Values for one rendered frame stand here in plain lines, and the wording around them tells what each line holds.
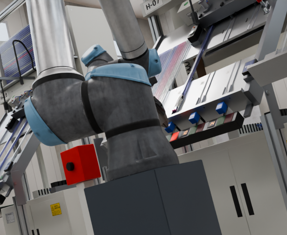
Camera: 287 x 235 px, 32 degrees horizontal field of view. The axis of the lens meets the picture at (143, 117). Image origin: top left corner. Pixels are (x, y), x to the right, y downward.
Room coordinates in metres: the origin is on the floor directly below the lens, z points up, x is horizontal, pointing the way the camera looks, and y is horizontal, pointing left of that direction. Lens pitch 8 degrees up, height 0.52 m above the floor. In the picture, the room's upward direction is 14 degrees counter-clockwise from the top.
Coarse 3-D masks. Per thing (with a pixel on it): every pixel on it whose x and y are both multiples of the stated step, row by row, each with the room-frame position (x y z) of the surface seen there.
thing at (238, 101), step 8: (240, 88) 1.43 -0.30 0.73; (224, 96) 1.46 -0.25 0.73; (232, 96) 1.45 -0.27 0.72; (240, 96) 1.44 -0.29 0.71; (200, 104) 1.53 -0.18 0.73; (208, 104) 1.52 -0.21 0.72; (216, 104) 1.50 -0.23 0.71; (232, 104) 1.48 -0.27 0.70; (240, 104) 1.47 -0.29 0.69; (176, 112) 1.61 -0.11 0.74; (184, 112) 1.58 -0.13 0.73; (192, 112) 1.57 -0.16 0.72; (200, 112) 1.56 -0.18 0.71; (208, 112) 1.55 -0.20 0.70; (216, 112) 1.53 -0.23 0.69; (168, 120) 1.64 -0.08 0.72; (176, 120) 1.63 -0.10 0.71; (184, 120) 1.61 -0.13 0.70; (200, 120) 1.59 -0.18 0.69; (208, 120) 1.58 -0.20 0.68; (176, 128) 1.66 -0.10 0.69; (184, 128) 1.65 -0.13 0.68; (104, 144) 1.88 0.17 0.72
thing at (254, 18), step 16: (272, 0) 1.71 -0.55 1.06; (240, 16) 1.81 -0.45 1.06; (256, 16) 1.72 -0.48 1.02; (176, 32) 2.18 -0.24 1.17; (224, 32) 1.82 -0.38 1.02; (240, 32) 1.72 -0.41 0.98; (256, 32) 1.74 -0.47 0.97; (160, 48) 2.19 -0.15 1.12; (192, 48) 1.93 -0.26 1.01; (208, 48) 1.82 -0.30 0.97
